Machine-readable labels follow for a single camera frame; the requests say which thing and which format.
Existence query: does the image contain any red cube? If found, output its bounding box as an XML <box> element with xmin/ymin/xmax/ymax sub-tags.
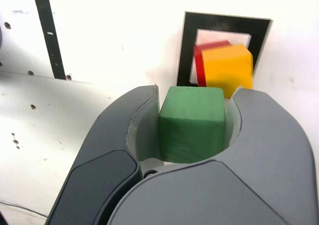
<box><xmin>193</xmin><ymin>40</ymin><xmax>232</xmax><ymax>87</ymax></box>

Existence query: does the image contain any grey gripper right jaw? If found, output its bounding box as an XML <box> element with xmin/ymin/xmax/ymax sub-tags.
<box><xmin>106</xmin><ymin>85</ymin><xmax>314</xmax><ymax>225</ymax></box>

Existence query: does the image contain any black tape strip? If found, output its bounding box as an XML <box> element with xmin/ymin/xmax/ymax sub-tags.
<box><xmin>31</xmin><ymin>0</ymin><xmax>67</xmax><ymax>80</ymax></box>

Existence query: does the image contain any black tape square outline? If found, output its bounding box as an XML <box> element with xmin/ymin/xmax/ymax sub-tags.
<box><xmin>176</xmin><ymin>10</ymin><xmax>272</xmax><ymax>87</ymax></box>

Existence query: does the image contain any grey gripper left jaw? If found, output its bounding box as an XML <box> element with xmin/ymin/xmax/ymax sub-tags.
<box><xmin>46</xmin><ymin>84</ymin><xmax>165</xmax><ymax>225</ymax></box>

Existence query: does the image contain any yellow cube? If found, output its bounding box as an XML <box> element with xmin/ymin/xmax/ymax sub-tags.
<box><xmin>200</xmin><ymin>44</ymin><xmax>254</xmax><ymax>98</ymax></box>

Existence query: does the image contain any green cube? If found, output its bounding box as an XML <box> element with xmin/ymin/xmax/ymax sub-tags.
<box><xmin>158</xmin><ymin>85</ymin><xmax>226</xmax><ymax>164</ymax></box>

